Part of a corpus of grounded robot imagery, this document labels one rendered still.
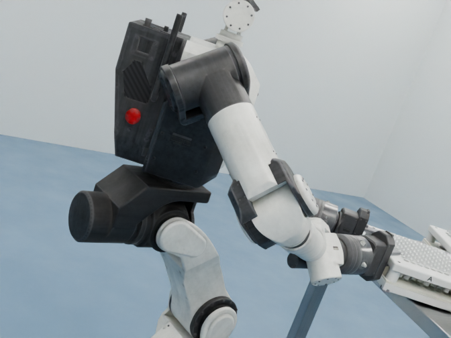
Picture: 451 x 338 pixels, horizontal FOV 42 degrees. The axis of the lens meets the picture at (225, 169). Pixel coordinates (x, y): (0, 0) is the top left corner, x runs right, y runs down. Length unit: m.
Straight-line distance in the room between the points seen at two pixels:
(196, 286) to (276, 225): 0.56
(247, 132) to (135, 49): 0.34
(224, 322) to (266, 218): 0.63
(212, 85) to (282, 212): 0.26
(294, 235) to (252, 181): 0.12
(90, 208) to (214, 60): 0.42
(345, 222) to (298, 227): 0.50
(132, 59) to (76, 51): 3.29
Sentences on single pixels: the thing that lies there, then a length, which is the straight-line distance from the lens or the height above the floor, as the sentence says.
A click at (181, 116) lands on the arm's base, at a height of 1.14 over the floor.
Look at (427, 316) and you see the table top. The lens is 1.41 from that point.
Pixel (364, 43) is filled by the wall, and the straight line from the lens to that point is 5.78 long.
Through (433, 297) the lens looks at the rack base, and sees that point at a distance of 1.46.
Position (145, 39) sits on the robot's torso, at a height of 1.24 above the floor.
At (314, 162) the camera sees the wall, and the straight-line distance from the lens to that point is 5.86.
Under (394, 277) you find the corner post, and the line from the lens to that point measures 1.41.
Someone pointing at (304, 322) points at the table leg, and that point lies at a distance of 1.84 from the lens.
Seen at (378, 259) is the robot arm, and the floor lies 0.95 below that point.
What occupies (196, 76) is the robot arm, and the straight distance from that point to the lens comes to 1.06.
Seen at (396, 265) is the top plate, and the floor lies 0.95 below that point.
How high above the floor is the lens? 1.35
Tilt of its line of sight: 14 degrees down
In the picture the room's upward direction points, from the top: 19 degrees clockwise
